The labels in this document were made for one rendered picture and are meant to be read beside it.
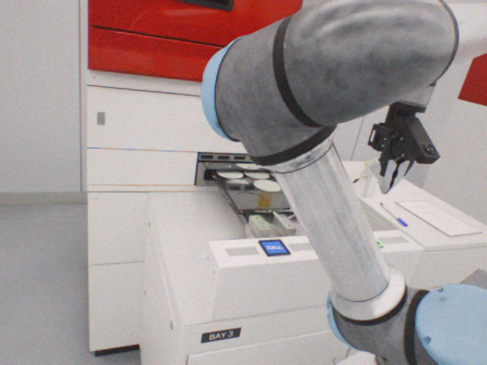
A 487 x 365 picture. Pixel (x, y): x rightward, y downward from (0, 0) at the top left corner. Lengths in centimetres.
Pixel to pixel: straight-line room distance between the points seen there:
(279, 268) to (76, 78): 217
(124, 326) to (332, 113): 144
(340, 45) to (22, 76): 251
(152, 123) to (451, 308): 97
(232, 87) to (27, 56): 237
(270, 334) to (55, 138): 223
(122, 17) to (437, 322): 99
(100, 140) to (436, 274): 107
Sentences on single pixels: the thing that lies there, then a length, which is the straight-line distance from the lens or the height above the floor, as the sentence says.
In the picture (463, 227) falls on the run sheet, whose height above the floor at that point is 97.
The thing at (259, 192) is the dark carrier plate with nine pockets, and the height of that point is 90.
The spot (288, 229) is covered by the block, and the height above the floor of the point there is 91.
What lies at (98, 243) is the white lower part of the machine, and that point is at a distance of 139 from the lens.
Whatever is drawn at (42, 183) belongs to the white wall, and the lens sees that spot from 293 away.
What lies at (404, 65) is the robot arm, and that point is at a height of 138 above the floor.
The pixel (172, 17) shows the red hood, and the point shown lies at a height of 139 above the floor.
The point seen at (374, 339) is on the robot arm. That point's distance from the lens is 60.
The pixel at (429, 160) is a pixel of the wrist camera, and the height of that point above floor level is 122.
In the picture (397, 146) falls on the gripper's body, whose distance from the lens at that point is 83.
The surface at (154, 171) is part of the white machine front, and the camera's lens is 126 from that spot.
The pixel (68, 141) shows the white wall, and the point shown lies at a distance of 279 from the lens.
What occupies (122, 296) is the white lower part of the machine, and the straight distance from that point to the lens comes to 154.
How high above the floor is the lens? 138
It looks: 22 degrees down
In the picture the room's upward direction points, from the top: 10 degrees clockwise
